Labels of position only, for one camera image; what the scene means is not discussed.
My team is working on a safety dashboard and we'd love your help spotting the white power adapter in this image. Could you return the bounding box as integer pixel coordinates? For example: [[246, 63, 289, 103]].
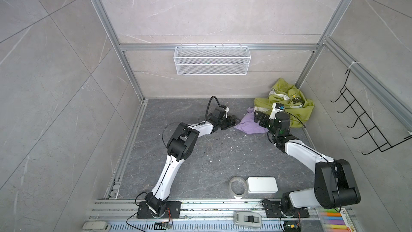
[[82, 221, 109, 232]]

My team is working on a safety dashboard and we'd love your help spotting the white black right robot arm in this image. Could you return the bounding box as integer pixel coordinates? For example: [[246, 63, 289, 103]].
[[254, 111, 361, 214]]

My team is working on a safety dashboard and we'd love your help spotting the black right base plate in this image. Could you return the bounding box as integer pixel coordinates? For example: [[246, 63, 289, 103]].
[[261, 199, 310, 218]]

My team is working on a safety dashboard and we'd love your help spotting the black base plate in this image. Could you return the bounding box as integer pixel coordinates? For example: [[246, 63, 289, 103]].
[[136, 201, 181, 219], [261, 199, 310, 218]]

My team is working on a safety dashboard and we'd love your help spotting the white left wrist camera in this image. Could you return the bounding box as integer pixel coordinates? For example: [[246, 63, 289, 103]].
[[221, 105, 229, 118]]

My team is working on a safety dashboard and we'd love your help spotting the green cloth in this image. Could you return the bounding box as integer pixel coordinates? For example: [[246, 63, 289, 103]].
[[254, 78, 315, 128]]

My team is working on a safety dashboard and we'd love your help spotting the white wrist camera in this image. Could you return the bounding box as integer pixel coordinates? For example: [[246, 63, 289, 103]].
[[269, 103, 284, 120], [221, 105, 229, 118]]

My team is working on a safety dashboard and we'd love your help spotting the pack of coloured markers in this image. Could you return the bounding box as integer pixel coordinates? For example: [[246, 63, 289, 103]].
[[316, 208, 357, 232]]

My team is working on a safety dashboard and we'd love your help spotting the grey handheld device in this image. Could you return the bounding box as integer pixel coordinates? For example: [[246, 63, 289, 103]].
[[233, 211, 262, 228]]

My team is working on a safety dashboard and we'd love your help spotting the clear tape roll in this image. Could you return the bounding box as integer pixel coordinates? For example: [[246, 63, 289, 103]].
[[229, 176, 247, 199]]

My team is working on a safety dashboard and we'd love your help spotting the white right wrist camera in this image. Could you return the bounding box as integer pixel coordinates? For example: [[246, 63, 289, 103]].
[[269, 103, 284, 120]]

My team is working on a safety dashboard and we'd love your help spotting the white rectangular box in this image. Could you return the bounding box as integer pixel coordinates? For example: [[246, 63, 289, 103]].
[[246, 177, 279, 194]]

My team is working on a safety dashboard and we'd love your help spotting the black wire hook rack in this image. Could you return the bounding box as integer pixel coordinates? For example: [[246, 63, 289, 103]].
[[330, 69, 412, 156]]

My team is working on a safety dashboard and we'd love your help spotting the purple cloth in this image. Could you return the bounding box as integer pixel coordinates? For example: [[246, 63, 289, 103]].
[[235, 107, 268, 134]]

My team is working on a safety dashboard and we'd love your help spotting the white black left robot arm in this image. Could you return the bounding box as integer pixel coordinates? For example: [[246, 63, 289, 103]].
[[145, 105, 240, 217]]

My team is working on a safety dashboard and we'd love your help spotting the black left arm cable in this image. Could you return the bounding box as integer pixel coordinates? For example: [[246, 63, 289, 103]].
[[205, 96, 223, 121]]

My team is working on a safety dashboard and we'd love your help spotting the white wire mesh basket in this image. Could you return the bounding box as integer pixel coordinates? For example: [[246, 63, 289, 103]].
[[173, 46, 251, 76]]

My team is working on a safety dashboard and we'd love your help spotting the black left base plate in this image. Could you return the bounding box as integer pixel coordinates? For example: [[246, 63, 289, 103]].
[[136, 201, 181, 219]]

